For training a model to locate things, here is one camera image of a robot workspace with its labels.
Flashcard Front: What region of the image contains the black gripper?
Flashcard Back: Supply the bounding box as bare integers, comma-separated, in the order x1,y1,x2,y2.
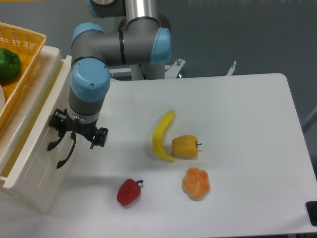
49,109,108,149

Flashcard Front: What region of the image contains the black top drawer handle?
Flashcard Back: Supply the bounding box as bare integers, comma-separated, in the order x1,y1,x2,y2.
47,131,66,151

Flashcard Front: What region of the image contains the black drawer handle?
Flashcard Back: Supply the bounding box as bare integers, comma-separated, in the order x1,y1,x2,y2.
47,131,66,151
56,131,77,170

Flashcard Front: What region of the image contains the white drawer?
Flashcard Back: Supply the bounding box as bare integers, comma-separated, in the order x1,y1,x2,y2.
3,56,72,190

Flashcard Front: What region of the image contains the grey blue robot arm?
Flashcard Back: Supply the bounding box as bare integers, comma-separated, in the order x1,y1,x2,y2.
48,0,171,150

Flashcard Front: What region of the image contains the white drawer cabinet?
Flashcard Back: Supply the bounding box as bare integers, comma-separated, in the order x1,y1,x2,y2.
0,46,72,213

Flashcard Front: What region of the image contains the yellow banana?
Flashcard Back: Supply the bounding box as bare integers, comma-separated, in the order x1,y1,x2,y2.
152,110,175,163

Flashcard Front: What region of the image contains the red bell pepper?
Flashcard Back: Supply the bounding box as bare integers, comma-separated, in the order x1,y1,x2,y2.
116,178,144,206

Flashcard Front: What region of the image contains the green bell pepper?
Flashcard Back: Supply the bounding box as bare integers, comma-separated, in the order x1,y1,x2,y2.
0,48,21,81

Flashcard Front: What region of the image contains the yellow plastic basket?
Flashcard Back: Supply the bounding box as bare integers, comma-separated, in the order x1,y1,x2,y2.
0,23,47,127

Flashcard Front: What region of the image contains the yellow bell pepper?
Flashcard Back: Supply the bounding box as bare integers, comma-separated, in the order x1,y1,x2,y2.
171,135,202,158

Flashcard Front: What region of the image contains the orange braided bread roll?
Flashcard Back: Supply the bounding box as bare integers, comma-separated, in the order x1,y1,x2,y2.
182,167,210,201

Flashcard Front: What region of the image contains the black device at edge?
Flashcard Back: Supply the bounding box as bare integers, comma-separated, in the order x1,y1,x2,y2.
306,201,317,227

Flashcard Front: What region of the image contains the black lower drawer handle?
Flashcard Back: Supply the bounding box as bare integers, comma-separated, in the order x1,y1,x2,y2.
56,131,77,170

